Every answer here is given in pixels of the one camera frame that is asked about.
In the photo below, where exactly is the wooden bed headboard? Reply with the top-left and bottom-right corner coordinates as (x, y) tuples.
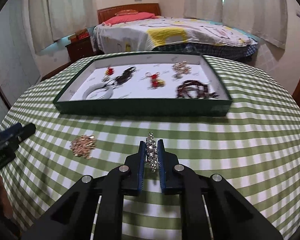
(97, 3), (162, 24)

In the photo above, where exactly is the wide white curtain beside nightstand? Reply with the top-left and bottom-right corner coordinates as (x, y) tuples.
(27, 0), (96, 53)

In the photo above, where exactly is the dark red bead bracelet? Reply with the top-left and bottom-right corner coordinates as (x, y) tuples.
(176, 79), (219, 100)

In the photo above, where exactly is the red pillow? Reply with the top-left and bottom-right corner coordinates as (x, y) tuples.
(104, 12), (159, 27)

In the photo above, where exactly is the blue plaid bed sheet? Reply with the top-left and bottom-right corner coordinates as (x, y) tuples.
(152, 41), (258, 61)

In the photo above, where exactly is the green checked tablecloth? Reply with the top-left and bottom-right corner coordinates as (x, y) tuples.
(0, 52), (300, 240)

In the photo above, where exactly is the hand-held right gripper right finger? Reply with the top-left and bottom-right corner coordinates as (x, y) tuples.
(157, 139), (283, 240)

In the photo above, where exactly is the black cord necklace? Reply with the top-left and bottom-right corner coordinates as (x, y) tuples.
(101, 66), (137, 88)

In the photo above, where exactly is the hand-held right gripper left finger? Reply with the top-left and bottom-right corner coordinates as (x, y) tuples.
(22, 140), (147, 240)

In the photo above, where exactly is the bed with patterned sheet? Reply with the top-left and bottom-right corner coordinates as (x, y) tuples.
(93, 17), (257, 54)

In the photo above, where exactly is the green jewelry box tray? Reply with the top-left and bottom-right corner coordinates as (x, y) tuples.
(52, 52), (233, 117)

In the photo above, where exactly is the rose gold chain bracelet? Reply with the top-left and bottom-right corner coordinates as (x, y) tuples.
(70, 134), (97, 160)
(172, 60), (192, 79)

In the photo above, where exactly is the silver crystal bracelet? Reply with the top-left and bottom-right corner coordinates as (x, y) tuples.
(145, 131), (159, 173)

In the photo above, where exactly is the wide white curtain beside door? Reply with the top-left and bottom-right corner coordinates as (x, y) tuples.
(221, 0), (289, 49)

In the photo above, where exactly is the dark wooden nightstand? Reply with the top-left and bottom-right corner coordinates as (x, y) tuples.
(66, 35), (96, 63)

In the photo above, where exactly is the orange patterned pillow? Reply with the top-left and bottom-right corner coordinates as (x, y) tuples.
(114, 9), (139, 16)

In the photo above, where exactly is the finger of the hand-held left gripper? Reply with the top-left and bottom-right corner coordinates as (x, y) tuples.
(0, 123), (37, 155)
(0, 123), (23, 143)

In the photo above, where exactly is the narrow white curtain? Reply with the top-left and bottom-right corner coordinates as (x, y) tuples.
(184, 0), (225, 27)

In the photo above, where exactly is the pale grey door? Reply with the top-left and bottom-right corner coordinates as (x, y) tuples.
(0, 0), (41, 111)

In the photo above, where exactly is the white jade bangle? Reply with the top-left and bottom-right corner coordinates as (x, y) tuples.
(82, 83), (114, 100)

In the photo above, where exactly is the red charm with gold bell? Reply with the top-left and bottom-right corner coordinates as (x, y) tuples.
(145, 72), (165, 89)

